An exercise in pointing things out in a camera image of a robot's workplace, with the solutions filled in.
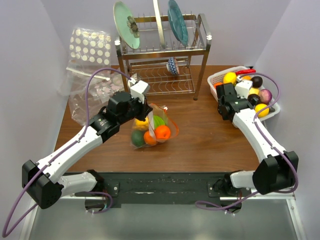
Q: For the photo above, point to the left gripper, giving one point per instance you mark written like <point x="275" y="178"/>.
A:
<point x="145" y="109"/>

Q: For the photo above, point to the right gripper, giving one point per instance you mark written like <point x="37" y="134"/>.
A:
<point x="236" y="92"/>

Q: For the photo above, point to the yellow bell pepper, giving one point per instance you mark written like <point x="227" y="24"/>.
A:
<point x="141" y="125"/>

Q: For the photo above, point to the light green pepper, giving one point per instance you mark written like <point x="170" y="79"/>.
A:
<point x="158" y="121"/>

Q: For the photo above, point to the dark green avocado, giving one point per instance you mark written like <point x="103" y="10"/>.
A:
<point x="137" y="138"/>

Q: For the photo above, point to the orange zip top bag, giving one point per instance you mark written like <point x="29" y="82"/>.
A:
<point x="161" y="111"/>

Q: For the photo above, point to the orange fruit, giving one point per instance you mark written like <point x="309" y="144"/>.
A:
<point x="247" y="77"/>
<point x="148" y="139"/>
<point x="162" y="132"/>

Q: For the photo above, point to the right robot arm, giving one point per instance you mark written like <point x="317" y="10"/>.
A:
<point x="277" y="169"/>

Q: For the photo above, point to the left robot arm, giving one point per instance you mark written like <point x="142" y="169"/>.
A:
<point x="45" y="181"/>

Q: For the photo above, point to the white food tray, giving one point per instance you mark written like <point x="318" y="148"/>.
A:
<point x="218" y="78"/>

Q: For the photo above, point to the clear crumpled plastic bag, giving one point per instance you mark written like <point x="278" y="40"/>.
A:
<point x="83" y="96"/>

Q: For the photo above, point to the polka dot plastic bag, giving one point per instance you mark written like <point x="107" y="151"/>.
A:
<point x="89" y="50"/>

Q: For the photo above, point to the small orange tangerine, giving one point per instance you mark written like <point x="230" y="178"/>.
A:
<point x="217" y="84"/>

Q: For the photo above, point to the yellow lemon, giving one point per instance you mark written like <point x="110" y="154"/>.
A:
<point x="230" y="77"/>
<point x="262" y="110"/>

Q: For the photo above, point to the pale yellow pear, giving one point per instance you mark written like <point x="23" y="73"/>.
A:
<point x="254" y="90"/>

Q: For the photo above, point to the red chili pepper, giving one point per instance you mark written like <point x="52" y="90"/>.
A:
<point x="245" y="71"/>

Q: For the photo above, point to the dark mangosteen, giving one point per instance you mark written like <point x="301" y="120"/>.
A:
<point x="257" y="81"/>
<point x="254" y="99"/>

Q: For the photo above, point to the grey patterned bowl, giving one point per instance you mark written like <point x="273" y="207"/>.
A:
<point x="135" y="78"/>

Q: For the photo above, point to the purple onion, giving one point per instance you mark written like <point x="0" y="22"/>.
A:
<point x="265" y="96"/>

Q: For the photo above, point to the blue patterned bowl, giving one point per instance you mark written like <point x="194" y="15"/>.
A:
<point x="172" y="66"/>

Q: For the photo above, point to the metal dish rack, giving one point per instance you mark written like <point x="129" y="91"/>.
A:
<point x="150" y="61"/>

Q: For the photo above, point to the beige plate on edge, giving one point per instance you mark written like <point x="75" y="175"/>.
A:
<point x="159" y="24"/>

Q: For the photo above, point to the green floral plate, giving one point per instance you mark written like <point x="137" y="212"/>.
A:
<point x="126" y="25"/>

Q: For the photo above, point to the teal plate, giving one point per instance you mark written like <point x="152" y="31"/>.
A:
<point x="177" y="23"/>

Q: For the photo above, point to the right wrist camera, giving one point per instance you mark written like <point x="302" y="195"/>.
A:
<point x="242" y="87"/>

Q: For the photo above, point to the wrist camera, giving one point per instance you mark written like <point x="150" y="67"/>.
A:
<point x="242" y="87"/>
<point x="138" y="89"/>

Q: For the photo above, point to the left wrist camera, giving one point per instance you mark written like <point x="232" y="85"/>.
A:
<point x="138" y="89"/>

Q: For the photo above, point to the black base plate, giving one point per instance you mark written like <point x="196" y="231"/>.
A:
<point x="168" y="188"/>

